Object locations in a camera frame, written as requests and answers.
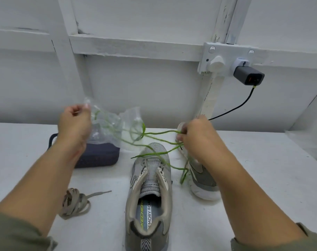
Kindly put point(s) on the gray sneaker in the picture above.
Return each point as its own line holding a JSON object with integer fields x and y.
{"x": 203, "y": 180}
{"x": 148, "y": 217}

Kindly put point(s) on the person's left forearm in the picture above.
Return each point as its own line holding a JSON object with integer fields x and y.
{"x": 28, "y": 196}

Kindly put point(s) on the green shoelace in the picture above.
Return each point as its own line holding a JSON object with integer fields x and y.
{"x": 153, "y": 139}

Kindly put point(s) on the person's right forearm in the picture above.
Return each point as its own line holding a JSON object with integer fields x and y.
{"x": 263, "y": 211}

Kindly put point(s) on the white wall socket plate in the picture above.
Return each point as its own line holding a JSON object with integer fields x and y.
{"x": 226, "y": 52}

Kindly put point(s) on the person's left hand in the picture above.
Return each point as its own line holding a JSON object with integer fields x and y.
{"x": 75, "y": 128}

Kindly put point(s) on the person's right hand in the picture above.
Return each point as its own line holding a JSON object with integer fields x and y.
{"x": 200, "y": 139}

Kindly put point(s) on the gray charger adapter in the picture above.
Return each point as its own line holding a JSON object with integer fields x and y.
{"x": 248, "y": 75}

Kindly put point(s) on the clear plastic bag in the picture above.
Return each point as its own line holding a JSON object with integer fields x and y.
{"x": 109, "y": 122}

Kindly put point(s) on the beige shoelace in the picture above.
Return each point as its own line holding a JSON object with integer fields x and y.
{"x": 75, "y": 204}

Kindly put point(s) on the dark plastic lattice basket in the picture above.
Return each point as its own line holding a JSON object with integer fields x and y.
{"x": 98, "y": 154}

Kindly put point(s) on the white plug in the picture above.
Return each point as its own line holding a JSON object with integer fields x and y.
{"x": 217, "y": 64}

